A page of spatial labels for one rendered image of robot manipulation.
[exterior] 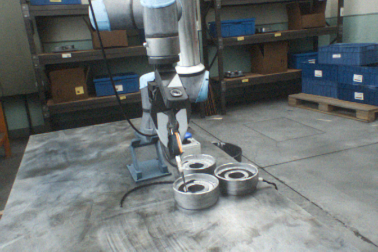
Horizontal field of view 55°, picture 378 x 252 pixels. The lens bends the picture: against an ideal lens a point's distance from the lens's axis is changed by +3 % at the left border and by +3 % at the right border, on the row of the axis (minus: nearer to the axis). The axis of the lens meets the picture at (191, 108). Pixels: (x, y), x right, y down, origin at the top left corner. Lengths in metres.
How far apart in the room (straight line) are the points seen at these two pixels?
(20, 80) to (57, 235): 3.84
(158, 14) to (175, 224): 0.43
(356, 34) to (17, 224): 5.37
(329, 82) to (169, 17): 4.16
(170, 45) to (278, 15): 4.95
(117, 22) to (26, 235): 0.50
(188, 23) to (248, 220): 0.73
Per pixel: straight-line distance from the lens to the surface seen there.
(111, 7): 0.89
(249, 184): 0.84
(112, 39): 4.25
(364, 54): 4.58
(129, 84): 4.35
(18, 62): 4.55
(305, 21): 5.29
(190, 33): 1.25
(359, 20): 5.78
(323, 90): 4.91
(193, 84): 1.28
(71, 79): 4.26
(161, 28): 0.76
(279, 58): 5.09
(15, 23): 4.54
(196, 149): 1.06
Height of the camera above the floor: 1.19
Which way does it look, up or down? 13 degrees down
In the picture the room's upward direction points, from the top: 5 degrees counter-clockwise
